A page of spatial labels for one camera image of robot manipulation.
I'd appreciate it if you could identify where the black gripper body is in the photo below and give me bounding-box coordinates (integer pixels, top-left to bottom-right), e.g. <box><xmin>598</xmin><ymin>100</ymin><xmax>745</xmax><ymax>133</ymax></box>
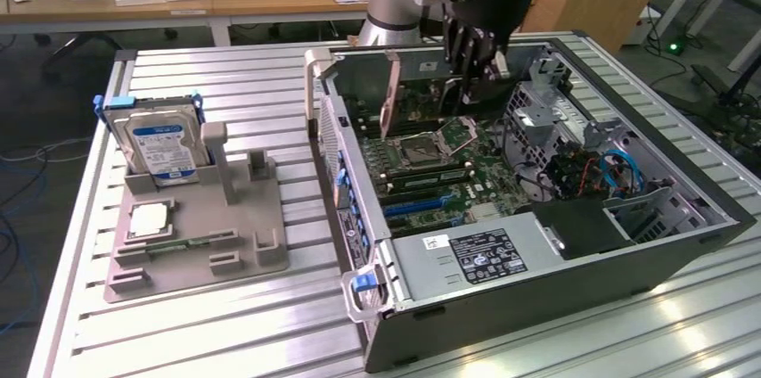
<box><xmin>444</xmin><ymin>0</ymin><xmax>544</xmax><ymax>47</ymax></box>

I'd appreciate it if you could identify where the green graphics card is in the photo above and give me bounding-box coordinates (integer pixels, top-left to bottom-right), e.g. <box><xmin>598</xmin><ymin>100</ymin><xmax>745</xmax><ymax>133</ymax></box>
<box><xmin>379</xmin><ymin>48</ymin><xmax>516</xmax><ymax>138</ymax></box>

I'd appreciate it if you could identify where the metal disk bay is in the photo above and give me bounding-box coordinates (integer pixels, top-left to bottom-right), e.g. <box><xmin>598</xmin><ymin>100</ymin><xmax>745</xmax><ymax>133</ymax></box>
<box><xmin>503</xmin><ymin>56</ymin><xmax>596</xmax><ymax>152</ymax></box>

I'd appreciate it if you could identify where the metal socket cover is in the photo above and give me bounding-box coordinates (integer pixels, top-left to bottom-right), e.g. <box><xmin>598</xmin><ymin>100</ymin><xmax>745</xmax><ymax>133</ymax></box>
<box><xmin>436</xmin><ymin>117</ymin><xmax>482</xmax><ymax>152</ymax></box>

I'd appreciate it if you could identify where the CPU socket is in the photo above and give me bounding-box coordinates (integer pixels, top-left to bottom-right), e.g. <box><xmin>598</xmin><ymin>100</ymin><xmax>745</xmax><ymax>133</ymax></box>
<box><xmin>394</xmin><ymin>130</ymin><xmax>460</xmax><ymax>166</ymax></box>

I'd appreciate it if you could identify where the black RAM slot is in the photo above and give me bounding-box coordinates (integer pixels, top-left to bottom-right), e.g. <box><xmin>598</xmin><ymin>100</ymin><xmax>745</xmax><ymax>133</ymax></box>
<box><xmin>387</xmin><ymin>171</ymin><xmax>479</xmax><ymax>194</ymax></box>
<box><xmin>379</xmin><ymin>162</ymin><xmax>471</xmax><ymax>178</ymax></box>

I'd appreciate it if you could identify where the green motherboard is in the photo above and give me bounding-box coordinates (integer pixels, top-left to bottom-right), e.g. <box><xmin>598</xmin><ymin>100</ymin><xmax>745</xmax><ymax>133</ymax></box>
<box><xmin>344</xmin><ymin>78</ymin><xmax>538</xmax><ymax>237</ymax></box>

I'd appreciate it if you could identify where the blue expansion slot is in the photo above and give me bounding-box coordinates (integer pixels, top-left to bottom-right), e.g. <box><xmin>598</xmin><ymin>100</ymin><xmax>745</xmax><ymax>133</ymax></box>
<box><xmin>380</xmin><ymin>196</ymin><xmax>458</xmax><ymax>219</ymax></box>

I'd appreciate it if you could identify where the grey power supply unit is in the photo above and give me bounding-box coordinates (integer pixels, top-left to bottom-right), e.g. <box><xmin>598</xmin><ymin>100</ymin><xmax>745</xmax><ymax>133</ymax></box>
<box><xmin>388</xmin><ymin>211</ymin><xmax>568</xmax><ymax>304</ymax></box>

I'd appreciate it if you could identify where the grey parts rack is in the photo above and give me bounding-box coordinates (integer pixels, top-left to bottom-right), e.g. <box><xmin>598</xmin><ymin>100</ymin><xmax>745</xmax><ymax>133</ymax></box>
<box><xmin>104</xmin><ymin>121</ymin><xmax>292</xmax><ymax>306</ymax></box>

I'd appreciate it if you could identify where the hard disk with blue caddy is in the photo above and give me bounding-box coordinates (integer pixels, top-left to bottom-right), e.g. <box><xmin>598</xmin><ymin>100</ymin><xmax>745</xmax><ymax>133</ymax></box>
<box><xmin>92</xmin><ymin>92</ymin><xmax>208</xmax><ymax>188</ymax></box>

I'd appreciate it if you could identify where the open grey PC case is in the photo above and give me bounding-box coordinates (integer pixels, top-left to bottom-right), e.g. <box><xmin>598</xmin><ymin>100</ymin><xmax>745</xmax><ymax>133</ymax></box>
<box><xmin>303</xmin><ymin>36</ymin><xmax>760</xmax><ymax>374</ymax></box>

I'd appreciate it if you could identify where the green RAM stick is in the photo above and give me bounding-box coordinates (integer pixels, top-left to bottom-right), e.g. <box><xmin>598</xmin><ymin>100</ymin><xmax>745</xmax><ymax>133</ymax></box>
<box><xmin>146</xmin><ymin>237</ymin><xmax>215</xmax><ymax>255</ymax></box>

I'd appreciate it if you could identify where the silver CPU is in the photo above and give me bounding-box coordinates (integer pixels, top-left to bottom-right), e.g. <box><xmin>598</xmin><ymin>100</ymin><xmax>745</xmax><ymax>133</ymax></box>
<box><xmin>128</xmin><ymin>203</ymin><xmax>172</xmax><ymax>240</ymax></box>

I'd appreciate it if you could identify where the red wire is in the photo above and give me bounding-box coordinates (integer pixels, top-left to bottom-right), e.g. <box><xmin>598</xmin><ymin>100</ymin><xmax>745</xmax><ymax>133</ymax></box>
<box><xmin>583</xmin><ymin>153</ymin><xmax>599</xmax><ymax>193</ymax></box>

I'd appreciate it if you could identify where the blue wire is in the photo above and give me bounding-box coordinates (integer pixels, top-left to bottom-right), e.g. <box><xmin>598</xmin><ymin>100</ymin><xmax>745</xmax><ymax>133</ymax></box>
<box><xmin>599</xmin><ymin>149</ymin><xmax>648</xmax><ymax>197</ymax></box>

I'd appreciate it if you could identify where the blue floor cable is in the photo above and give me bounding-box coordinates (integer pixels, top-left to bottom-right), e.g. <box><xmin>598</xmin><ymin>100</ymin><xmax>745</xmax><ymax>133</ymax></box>
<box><xmin>0</xmin><ymin>135</ymin><xmax>92</xmax><ymax>335</ymax></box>

